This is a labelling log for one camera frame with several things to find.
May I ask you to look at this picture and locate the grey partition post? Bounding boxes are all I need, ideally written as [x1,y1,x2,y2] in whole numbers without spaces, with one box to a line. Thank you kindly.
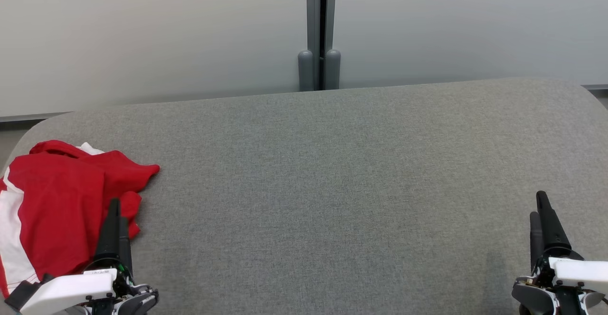
[298,0,342,92]

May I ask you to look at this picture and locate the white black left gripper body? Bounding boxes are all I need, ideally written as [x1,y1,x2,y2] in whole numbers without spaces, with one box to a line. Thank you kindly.
[19,256,134,315]

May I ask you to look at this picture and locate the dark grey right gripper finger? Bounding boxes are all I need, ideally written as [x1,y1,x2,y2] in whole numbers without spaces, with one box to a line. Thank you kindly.
[536,191,572,255]
[529,211,545,269]

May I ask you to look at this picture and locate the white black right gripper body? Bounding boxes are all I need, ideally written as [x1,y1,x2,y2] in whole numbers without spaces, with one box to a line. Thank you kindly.
[531,246,608,287]

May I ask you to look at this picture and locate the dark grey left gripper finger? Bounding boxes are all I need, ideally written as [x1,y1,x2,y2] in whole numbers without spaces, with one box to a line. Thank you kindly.
[94,199,122,264]
[119,217,134,277]

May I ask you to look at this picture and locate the red shorts with white stripes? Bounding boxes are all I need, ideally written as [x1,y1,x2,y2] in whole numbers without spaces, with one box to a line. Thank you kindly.
[0,139,161,299]

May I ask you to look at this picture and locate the grey fabric sofa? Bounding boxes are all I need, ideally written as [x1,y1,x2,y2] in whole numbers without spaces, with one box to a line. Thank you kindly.
[0,77,608,315]

